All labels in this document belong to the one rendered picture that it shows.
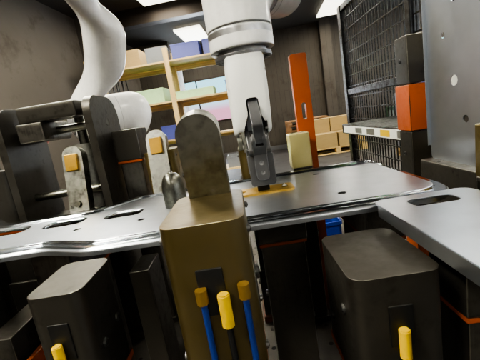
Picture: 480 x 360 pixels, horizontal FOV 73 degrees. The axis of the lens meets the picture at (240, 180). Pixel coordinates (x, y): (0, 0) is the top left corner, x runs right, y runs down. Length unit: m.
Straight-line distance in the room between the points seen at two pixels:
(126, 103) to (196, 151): 0.74
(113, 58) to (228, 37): 0.52
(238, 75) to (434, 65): 0.29
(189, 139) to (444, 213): 0.22
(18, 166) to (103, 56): 0.33
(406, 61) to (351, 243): 0.42
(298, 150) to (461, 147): 0.23
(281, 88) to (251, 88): 9.26
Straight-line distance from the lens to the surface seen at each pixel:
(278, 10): 0.50
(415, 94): 0.66
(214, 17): 0.43
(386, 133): 0.85
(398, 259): 0.29
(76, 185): 0.65
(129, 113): 1.00
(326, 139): 7.32
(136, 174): 0.67
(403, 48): 0.67
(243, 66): 0.40
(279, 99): 9.64
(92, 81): 0.93
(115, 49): 0.89
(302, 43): 9.86
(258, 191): 0.45
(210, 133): 0.27
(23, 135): 0.72
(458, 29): 0.52
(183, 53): 5.73
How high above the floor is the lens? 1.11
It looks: 11 degrees down
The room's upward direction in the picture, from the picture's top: 9 degrees counter-clockwise
